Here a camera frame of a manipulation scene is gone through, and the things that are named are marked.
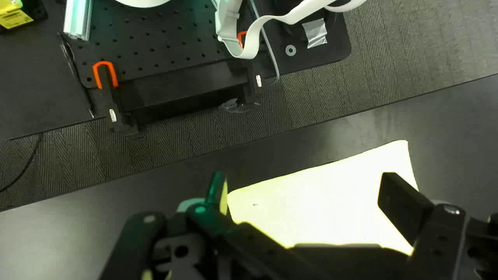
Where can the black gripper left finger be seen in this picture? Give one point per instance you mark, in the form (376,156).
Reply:
(202,243)

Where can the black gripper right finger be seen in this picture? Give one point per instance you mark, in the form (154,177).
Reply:
(443,239)

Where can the yellow towel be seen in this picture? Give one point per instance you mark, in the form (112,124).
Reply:
(331,205)

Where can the black perforated breadboard base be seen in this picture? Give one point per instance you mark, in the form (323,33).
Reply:
(176,55)

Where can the aluminium extrusion bar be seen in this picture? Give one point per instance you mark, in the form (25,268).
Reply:
(78,19)

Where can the yellow object on floor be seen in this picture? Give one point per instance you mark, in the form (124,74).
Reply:
(12,15)

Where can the orange-handled clamp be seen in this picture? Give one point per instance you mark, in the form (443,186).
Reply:
(106,82)

